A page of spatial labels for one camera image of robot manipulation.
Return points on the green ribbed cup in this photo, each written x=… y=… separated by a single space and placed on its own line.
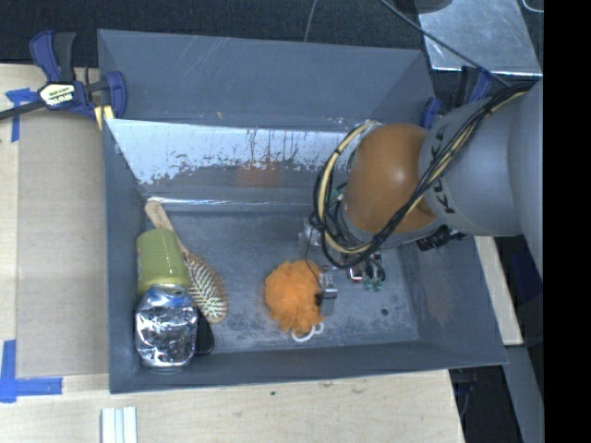
x=161 y=261

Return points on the wooden hairbrush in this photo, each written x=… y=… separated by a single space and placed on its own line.
x=208 y=291

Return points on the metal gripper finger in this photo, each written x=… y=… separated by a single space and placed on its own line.
x=329 y=302
x=329 y=278

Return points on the orange bath pouf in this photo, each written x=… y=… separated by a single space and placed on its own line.
x=291 y=295

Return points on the crushed silver can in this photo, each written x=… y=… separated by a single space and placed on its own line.
x=164 y=328

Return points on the grey metal bin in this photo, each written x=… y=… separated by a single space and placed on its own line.
x=258 y=243

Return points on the black cylinder on white bracket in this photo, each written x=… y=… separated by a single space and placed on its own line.
x=434 y=239

